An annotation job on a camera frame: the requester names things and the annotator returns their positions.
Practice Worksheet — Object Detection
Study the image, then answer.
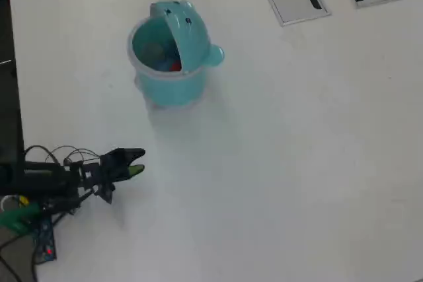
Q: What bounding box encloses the dull green item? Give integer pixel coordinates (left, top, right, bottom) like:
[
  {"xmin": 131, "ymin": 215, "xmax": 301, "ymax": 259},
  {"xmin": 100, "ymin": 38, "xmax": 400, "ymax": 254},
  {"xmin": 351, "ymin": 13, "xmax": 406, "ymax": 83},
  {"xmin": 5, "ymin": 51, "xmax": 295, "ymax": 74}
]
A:
[{"xmin": 141, "ymin": 41, "xmax": 165, "ymax": 63}]

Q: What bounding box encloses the blue controller circuit board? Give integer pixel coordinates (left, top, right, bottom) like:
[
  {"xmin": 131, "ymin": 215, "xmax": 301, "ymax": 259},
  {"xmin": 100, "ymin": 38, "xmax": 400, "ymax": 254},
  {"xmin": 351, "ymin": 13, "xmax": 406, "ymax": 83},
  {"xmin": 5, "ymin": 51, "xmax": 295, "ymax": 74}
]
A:
[{"xmin": 32, "ymin": 218, "xmax": 58, "ymax": 265}]

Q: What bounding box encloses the black power cable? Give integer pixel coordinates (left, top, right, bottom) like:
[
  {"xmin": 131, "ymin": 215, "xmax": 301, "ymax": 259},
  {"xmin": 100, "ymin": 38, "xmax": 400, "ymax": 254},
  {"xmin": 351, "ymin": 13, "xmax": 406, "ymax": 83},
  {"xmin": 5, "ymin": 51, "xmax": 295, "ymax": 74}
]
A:
[{"xmin": 0, "ymin": 234, "xmax": 24, "ymax": 282}]

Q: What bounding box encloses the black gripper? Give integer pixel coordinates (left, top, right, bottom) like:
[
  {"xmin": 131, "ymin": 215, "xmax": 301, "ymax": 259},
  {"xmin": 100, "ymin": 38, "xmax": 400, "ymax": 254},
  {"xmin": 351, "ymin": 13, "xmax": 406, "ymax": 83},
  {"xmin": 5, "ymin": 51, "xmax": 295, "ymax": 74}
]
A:
[{"xmin": 79, "ymin": 147, "xmax": 146, "ymax": 194}]

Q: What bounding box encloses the green table clamp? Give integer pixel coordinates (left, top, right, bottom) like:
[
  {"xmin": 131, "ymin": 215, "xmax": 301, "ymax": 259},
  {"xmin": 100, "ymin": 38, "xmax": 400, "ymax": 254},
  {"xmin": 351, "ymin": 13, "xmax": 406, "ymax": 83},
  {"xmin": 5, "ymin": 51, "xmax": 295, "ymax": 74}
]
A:
[{"xmin": 0, "ymin": 204, "xmax": 43, "ymax": 234}]

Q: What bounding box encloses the teal animal-shaped bin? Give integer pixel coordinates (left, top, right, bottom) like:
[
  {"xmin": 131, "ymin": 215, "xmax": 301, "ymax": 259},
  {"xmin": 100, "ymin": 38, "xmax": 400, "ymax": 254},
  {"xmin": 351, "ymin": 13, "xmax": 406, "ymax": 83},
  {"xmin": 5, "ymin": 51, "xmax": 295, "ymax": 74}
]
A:
[{"xmin": 126, "ymin": 0, "xmax": 225, "ymax": 110}]

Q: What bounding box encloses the black camera cable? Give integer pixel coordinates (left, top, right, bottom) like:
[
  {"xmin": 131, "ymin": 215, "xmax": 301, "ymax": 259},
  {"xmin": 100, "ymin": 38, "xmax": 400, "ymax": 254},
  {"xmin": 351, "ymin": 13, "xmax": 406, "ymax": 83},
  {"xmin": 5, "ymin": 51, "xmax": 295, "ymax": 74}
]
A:
[{"xmin": 24, "ymin": 144, "xmax": 102, "ymax": 282}]

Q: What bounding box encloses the blue item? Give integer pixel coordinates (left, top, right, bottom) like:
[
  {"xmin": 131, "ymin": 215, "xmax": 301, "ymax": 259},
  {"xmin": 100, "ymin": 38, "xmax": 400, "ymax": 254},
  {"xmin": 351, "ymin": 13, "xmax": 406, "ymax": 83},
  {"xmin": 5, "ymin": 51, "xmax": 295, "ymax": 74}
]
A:
[{"xmin": 154, "ymin": 52, "xmax": 175, "ymax": 71}]

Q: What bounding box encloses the white cable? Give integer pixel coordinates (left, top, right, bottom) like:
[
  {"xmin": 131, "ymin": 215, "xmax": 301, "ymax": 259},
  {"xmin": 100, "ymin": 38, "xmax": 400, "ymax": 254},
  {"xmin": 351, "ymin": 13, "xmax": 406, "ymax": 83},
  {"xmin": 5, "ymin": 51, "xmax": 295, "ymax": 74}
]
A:
[{"xmin": 0, "ymin": 195, "xmax": 19, "ymax": 213}]

